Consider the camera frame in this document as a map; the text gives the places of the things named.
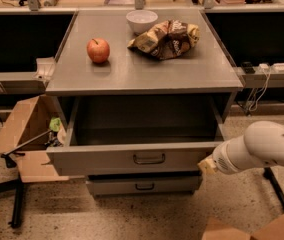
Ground black tripod stand left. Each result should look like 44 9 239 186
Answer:
0 128 55 229

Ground white power adapter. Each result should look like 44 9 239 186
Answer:
259 63 284 73

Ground grey metal drawer cabinet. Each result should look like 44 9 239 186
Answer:
45 7 245 195

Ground cardboard box bottom right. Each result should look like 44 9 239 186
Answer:
201 209 284 240

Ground crumpled chip bag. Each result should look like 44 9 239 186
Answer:
127 20 200 60

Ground red apple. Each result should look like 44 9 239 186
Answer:
87 38 110 64

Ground white bowl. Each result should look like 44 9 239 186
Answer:
126 10 158 34

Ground black small device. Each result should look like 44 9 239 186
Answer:
241 62 255 74

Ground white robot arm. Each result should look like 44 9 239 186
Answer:
198 121 284 174

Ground open cardboard box left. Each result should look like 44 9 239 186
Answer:
0 95 81 183

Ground black stand leg right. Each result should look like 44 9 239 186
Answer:
263 168 284 210

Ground grey lower drawer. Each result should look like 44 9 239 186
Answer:
86 175 202 196

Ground white cables hanging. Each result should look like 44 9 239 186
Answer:
246 68 272 113

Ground grey top drawer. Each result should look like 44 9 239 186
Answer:
48 94 223 176

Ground grey drawer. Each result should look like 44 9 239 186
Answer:
86 175 202 196
48 94 223 176

